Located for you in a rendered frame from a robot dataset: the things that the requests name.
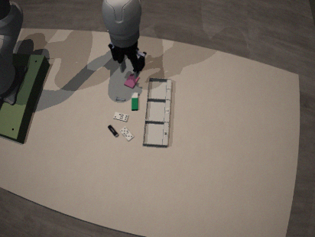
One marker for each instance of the grey three-compartment bin rack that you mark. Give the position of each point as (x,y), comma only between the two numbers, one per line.
(157,113)

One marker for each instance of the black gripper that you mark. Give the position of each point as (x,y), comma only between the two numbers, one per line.
(138,62)

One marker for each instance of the white domino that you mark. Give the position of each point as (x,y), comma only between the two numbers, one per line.
(121,117)
(127,133)

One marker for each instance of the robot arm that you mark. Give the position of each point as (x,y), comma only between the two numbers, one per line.
(121,18)

